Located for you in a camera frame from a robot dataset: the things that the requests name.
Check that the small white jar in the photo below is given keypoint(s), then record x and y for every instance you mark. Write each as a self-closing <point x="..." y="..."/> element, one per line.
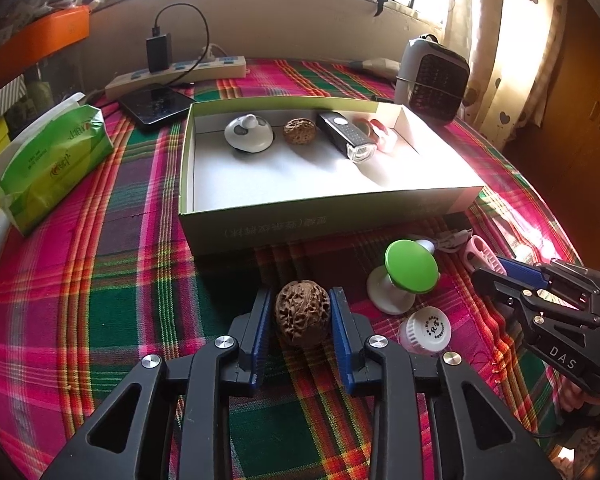
<point x="427" y="330"/>

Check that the green white cardboard box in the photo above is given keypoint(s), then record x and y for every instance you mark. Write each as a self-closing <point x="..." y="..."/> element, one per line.
<point x="290" y="185"/>

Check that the white plug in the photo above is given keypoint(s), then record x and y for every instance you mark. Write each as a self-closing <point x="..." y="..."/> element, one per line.
<point x="214" y="52"/>

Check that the black charger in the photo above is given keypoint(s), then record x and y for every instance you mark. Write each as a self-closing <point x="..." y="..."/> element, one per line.
<point x="159" y="52"/>

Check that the black window hook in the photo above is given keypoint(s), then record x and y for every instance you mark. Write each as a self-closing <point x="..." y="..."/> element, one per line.
<point x="382" y="1"/>

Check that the grey striped box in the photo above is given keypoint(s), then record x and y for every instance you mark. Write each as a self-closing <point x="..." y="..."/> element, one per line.
<point x="2" y="102"/>

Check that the black smartphone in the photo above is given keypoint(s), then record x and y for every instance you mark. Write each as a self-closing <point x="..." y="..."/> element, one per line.
<point x="155" y="105"/>

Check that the grey white panda massager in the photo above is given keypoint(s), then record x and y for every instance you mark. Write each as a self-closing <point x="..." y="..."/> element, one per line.
<point x="247" y="135"/>

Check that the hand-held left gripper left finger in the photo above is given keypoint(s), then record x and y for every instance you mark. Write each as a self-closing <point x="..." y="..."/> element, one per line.
<point x="261" y="340"/>

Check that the white tapered object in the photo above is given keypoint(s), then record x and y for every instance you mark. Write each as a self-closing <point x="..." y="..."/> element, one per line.
<point x="375" y="66"/>

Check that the white power strip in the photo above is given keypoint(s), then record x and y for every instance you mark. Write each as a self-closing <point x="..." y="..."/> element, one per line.
<point x="200" y="71"/>

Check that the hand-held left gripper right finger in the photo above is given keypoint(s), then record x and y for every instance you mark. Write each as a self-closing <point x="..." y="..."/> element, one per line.
<point x="341" y="340"/>

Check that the black bike light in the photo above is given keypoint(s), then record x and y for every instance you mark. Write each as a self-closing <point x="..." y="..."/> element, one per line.
<point x="342" y="132"/>

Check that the small white black heater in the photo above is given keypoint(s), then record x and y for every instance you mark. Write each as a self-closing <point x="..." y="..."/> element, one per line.
<point x="432" y="80"/>

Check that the brown wooden wardrobe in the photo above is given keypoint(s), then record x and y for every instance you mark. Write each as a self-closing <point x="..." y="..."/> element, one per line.
<point x="580" y="125"/>

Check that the green tissue pack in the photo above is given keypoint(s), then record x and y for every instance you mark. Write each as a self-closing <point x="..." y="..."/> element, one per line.
<point x="50" y="165"/>

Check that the brown walnut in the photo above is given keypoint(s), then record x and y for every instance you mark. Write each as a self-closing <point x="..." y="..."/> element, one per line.
<point x="300" y="312"/>
<point x="300" y="131"/>

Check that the green top white massager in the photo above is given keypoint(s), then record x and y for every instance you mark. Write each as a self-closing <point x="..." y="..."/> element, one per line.
<point x="410" y="265"/>

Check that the pink white folding clip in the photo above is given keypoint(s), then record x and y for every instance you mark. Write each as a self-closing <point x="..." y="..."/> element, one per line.
<point x="477" y="252"/>

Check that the person's right hand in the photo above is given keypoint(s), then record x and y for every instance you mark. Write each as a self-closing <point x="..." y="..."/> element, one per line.
<point x="577" y="396"/>

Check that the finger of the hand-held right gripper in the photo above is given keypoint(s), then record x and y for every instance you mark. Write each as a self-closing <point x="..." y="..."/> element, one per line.
<point x="522" y="271"/>
<point x="495" y="285"/>

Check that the heart print curtain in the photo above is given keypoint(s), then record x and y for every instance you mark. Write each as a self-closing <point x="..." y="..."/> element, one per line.
<point x="510" y="50"/>

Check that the orange tray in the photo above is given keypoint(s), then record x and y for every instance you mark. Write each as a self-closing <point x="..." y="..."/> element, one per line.
<point x="35" y="40"/>

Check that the plaid tablecloth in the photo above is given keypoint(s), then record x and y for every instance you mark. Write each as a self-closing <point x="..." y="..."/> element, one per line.
<point x="130" y="270"/>

